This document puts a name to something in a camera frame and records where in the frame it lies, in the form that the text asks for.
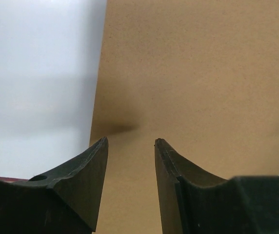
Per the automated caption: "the printed photo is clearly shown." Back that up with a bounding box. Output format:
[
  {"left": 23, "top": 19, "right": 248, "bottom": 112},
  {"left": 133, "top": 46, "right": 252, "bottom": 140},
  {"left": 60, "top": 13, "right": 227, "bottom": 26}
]
[{"left": 0, "top": 0, "right": 107, "bottom": 179}]

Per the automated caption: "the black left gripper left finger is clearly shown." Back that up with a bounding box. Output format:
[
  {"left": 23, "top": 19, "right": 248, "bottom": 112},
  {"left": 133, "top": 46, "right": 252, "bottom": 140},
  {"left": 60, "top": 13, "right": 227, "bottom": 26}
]
[{"left": 0, "top": 137, "right": 108, "bottom": 234}]

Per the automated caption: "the pink photo frame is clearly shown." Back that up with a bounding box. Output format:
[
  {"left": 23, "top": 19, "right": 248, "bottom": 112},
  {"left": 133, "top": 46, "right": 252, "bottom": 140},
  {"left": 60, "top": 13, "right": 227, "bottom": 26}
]
[{"left": 0, "top": 177, "right": 27, "bottom": 183}]

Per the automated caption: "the brown backing board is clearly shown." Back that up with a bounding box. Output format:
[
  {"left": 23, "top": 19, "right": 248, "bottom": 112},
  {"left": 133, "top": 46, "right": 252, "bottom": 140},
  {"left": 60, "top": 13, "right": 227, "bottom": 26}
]
[{"left": 91, "top": 0, "right": 279, "bottom": 234}]

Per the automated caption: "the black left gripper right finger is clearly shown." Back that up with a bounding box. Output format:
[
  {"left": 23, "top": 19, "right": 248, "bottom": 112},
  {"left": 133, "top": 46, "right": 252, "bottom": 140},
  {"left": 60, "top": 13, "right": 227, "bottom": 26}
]
[{"left": 155, "top": 138, "right": 279, "bottom": 234}]

